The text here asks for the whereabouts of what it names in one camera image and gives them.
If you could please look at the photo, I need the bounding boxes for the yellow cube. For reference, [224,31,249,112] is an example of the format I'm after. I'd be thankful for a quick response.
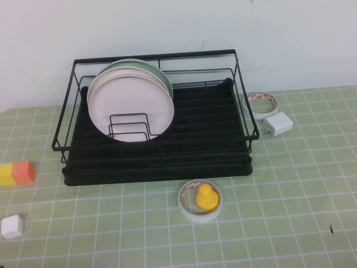
[0,164,15,187]

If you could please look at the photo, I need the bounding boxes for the pink round plate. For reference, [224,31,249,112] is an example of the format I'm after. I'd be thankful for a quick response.
[88,77,176,143]

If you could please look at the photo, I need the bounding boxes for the yellow rubber duck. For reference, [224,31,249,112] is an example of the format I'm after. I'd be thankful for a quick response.
[195,183,219,210]

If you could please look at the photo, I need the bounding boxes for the green round plate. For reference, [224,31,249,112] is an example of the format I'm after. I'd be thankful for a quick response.
[107,58,175,99]

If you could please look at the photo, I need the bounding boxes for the white cube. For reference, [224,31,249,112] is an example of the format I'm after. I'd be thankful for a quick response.
[0,214,23,240]

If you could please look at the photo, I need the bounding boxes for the white round plate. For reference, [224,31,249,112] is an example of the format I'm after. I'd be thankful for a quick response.
[86,66,172,112]

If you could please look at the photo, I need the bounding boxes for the white power adapter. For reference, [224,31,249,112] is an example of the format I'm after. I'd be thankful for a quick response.
[260,112,294,137]

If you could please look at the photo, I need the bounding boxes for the green checked tablecloth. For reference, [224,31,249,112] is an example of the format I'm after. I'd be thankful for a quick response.
[0,85,357,268]

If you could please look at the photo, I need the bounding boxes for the black wire dish rack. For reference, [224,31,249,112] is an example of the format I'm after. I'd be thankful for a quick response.
[51,49,260,168]

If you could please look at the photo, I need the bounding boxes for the translucent tape roll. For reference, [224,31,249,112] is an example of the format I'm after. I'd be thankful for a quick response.
[177,179,224,223]

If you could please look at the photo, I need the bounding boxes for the orange cube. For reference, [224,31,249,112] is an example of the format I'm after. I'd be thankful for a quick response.
[11,161,36,184]

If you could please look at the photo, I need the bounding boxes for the white tape roll orange print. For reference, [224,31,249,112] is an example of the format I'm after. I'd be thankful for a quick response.
[242,90,280,121]

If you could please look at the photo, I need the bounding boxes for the black drip tray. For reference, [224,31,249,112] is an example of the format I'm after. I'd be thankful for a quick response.
[61,78,254,186]

